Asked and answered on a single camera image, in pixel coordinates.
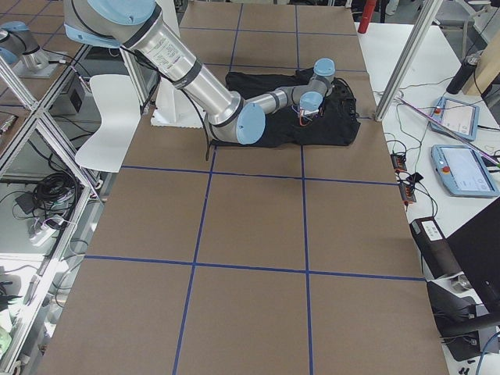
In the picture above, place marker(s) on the white chair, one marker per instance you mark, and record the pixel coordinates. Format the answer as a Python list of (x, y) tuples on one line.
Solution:
[(120, 113)]

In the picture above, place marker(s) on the aluminium frame post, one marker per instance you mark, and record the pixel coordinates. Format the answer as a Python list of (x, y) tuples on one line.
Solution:
[(415, 39)]

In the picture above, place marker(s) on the lower teach pendant tablet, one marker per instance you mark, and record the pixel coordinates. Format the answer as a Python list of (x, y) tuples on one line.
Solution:
[(462, 172)]

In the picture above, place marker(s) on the upper teach pendant tablet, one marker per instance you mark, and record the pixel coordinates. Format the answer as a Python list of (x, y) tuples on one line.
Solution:
[(460, 117)]

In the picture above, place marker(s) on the red cylinder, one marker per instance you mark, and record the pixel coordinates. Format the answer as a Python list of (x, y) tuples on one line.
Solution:
[(367, 14)]

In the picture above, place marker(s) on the black box on desk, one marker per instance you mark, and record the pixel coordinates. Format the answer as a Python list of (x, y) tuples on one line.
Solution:
[(436, 257)]

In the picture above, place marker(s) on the reacher grabber tool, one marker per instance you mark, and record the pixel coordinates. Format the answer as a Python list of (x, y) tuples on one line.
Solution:
[(425, 113)]

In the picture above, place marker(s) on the black graphic t-shirt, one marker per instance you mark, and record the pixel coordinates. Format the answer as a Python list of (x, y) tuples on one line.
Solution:
[(283, 109)]

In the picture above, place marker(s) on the teach pendant tablet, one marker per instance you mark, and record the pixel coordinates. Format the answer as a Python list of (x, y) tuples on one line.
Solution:
[(462, 172), (460, 117)]

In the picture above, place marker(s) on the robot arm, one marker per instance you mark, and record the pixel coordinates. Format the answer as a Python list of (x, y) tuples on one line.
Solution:
[(20, 49), (138, 27)]

